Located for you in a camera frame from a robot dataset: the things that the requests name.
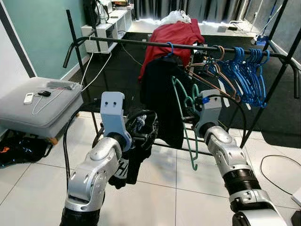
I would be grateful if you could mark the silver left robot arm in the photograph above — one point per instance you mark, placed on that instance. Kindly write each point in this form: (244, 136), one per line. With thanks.
(89, 174)

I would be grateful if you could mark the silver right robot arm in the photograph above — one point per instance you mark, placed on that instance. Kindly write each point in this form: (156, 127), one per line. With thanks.
(225, 155)

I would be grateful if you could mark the blue plastic hanger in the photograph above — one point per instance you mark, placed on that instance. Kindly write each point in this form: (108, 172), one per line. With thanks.
(254, 87)
(244, 82)
(235, 75)
(261, 89)

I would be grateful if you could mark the dark striped curtain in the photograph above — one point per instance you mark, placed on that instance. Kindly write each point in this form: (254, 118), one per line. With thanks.
(211, 7)

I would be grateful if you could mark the blue mop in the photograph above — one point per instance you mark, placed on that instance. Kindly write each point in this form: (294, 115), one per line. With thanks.
(261, 39)

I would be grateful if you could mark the flat grey remote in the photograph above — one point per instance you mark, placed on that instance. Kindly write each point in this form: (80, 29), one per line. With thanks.
(61, 85)

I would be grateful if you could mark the black metal clothes rack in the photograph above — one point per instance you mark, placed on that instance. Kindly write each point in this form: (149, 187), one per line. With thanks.
(117, 40)

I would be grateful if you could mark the black printed T-shirt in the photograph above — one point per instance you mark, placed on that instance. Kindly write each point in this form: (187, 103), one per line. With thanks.
(141, 122)

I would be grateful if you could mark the black floor bag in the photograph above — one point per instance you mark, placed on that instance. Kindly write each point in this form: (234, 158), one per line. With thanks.
(23, 148)

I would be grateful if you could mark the grey padded ottoman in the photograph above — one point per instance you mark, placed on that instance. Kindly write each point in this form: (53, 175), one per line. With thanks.
(42, 115)

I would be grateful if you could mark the white shelf unit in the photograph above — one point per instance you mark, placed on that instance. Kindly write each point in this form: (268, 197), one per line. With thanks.
(87, 37)

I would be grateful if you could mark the small white remote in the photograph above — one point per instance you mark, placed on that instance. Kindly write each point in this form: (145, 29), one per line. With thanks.
(28, 98)

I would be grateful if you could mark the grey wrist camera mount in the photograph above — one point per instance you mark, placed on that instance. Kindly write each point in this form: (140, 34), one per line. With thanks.
(209, 113)
(113, 113)

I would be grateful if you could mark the red garment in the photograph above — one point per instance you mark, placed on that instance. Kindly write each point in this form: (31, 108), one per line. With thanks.
(174, 33)

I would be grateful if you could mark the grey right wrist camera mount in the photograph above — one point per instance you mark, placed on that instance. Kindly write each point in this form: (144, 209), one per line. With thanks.
(209, 113)

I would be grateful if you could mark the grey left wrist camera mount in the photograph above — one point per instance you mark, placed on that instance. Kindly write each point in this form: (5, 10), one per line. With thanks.
(113, 113)

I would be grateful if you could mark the brown hanger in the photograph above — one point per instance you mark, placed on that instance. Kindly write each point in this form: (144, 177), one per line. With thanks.
(225, 87)
(209, 70)

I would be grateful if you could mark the black key fob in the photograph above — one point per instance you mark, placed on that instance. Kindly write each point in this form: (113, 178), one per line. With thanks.
(44, 93)

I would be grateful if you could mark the white plastic bag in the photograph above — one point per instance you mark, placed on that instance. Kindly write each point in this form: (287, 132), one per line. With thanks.
(175, 17)

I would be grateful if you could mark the blue hanger carrying garment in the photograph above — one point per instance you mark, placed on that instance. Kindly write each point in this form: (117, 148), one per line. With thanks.
(171, 48)

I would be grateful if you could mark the teal plastic hanger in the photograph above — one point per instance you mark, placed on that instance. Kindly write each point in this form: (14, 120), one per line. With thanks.
(189, 149)

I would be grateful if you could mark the black hanging garment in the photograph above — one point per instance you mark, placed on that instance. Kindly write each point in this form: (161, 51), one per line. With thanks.
(162, 89)

